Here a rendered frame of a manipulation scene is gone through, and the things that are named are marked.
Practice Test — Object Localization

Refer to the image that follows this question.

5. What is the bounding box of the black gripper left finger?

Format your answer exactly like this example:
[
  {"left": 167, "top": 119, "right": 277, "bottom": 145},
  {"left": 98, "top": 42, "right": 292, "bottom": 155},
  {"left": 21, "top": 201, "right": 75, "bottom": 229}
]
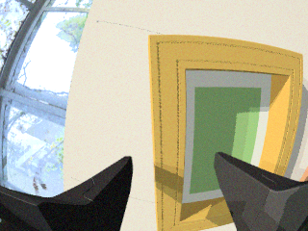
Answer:
[{"left": 0, "top": 157, "right": 134, "bottom": 231}]

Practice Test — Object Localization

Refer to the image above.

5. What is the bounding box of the white wall board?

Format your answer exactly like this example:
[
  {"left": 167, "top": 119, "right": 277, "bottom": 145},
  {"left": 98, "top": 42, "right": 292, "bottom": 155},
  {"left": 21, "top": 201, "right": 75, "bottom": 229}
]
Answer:
[{"left": 63, "top": 0, "right": 308, "bottom": 231}]

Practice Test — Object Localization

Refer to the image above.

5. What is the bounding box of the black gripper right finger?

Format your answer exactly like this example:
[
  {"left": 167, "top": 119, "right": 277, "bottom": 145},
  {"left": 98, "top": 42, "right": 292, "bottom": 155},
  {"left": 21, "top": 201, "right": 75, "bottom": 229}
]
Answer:
[{"left": 213, "top": 151, "right": 308, "bottom": 231}]

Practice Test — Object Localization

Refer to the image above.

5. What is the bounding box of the yellow picture frame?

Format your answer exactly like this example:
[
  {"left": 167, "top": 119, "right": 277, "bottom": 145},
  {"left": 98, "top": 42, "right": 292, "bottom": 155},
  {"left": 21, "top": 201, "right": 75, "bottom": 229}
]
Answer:
[{"left": 147, "top": 35, "right": 303, "bottom": 231}]

